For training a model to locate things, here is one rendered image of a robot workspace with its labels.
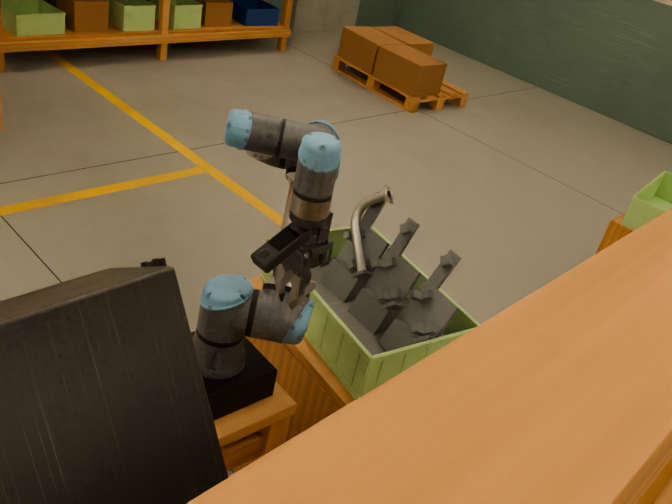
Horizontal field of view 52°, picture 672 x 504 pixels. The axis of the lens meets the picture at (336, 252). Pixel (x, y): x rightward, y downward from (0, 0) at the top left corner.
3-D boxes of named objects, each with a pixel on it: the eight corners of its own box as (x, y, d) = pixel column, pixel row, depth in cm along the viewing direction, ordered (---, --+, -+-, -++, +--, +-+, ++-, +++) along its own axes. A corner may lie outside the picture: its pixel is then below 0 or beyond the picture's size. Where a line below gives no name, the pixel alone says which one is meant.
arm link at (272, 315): (244, 337, 170) (286, 130, 179) (303, 348, 172) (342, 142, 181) (244, 336, 159) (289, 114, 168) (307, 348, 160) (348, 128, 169)
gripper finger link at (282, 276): (298, 294, 145) (309, 260, 140) (277, 303, 141) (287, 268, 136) (289, 285, 146) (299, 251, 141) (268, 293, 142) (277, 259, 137)
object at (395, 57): (330, 68, 716) (339, 25, 693) (386, 65, 766) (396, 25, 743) (409, 113, 645) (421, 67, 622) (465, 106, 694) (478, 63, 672)
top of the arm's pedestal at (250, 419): (124, 380, 179) (125, 368, 177) (228, 343, 199) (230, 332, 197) (187, 464, 160) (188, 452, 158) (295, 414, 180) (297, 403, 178)
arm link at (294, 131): (288, 109, 136) (283, 129, 127) (343, 121, 138) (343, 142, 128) (281, 145, 141) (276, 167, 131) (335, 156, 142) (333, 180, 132)
